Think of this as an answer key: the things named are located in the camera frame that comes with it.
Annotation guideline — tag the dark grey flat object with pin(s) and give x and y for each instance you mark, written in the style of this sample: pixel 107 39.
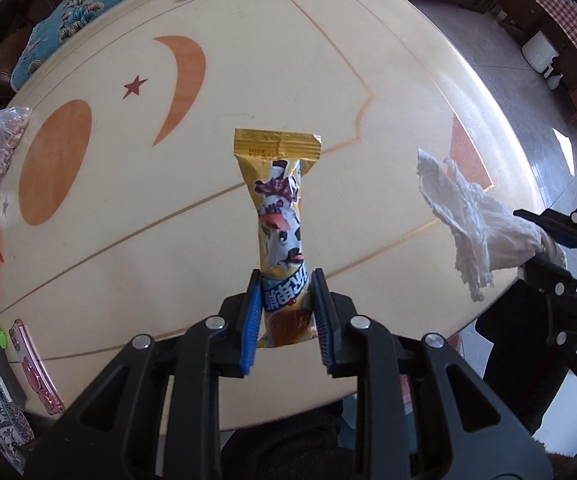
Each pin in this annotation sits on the dark grey flat object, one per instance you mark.
pixel 11 380

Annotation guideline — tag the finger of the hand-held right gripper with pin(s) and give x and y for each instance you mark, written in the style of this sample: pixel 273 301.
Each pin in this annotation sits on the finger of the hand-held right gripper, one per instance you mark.
pixel 563 235
pixel 558 280

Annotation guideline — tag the clear bag of nuts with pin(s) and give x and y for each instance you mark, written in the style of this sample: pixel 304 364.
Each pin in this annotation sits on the clear bag of nuts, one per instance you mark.
pixel 1 140

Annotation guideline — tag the white tissue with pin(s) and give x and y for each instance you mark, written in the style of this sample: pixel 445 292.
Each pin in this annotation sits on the white tissue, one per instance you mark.
pixel 473 220

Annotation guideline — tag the blue patterned cushion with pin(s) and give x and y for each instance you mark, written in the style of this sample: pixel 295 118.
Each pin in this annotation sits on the blue patterned cushion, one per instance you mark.
pixel 93 20

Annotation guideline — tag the yellow snack packet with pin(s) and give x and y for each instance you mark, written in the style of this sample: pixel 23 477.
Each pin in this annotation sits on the yellow snack packet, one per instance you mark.
pixel 281 220

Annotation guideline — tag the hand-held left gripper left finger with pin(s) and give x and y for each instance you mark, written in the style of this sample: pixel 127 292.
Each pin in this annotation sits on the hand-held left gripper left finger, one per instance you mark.
pixel 251 320

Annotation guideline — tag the person's left leg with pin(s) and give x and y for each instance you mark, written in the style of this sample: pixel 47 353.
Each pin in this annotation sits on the person's left leg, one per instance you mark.
pixel 278 440

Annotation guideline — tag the beige dining table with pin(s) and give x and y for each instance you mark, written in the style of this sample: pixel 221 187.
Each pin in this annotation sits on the beige dining table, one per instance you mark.
pixel 143 185

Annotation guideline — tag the white vase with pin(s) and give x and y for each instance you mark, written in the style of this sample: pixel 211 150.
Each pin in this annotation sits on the white vase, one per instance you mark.
pixel 556 81

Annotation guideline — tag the phone in pink case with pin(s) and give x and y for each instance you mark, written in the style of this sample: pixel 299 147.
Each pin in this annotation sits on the phone in pink case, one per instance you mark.
pixel 33 370

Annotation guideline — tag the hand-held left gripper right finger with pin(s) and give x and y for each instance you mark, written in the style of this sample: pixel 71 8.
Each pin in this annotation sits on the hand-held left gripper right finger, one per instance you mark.
pixel 321 320

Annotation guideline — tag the white appliance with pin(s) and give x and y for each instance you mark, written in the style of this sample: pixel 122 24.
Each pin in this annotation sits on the white appliance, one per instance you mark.
pixel 538 52

